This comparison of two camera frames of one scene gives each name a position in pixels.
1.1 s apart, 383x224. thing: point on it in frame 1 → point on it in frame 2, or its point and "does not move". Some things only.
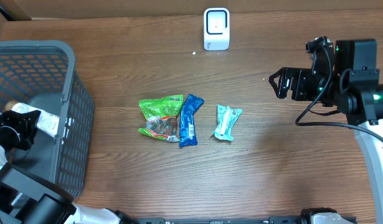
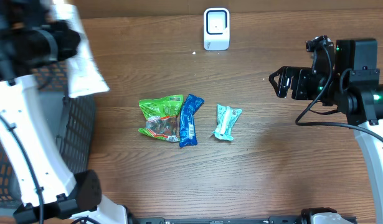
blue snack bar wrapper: (187, 134) does not move
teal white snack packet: (226, 117) does not move
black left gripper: (27, 122) → (71, 41)
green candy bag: (161, 116) does not move
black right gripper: (299, 76) does not move
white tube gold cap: (47, 122) → (84, 76)
